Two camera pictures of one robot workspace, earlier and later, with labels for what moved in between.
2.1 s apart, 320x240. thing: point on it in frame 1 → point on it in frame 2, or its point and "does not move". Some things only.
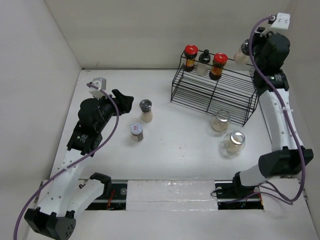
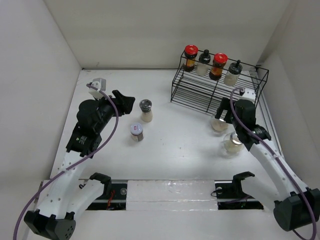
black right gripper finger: (258, 41) → (225, 104)
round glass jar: (234, 142) does not move
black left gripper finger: (124, 103) does not move
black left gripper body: (108, 110) does not move
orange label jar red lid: (218, 63) does not move
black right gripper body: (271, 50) → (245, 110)
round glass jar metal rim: (220, 122) does not move
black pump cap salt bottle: (202, 65) does not move
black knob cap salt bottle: (242, 56) → (232, 75)
